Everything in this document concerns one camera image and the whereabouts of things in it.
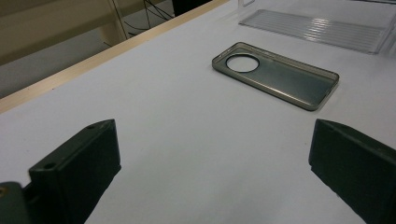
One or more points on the translucent grey phone case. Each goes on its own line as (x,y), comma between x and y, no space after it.
(286,81)

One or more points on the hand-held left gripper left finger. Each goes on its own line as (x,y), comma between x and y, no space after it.
(77,168)

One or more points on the clear plastic box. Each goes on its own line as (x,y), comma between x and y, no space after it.
(311,28)

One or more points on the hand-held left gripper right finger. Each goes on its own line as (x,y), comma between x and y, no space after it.
(358,168)

